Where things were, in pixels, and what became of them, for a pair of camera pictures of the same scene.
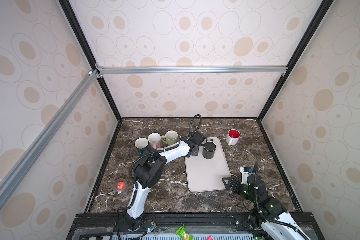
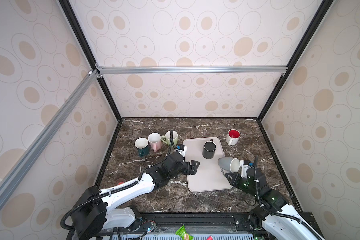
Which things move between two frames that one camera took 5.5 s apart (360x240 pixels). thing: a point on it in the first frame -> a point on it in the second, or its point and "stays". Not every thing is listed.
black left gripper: (196, 151) -> (193, 170)
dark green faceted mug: (141, 144) stays
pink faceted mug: (154, 139) stays
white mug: (232, 137) stays
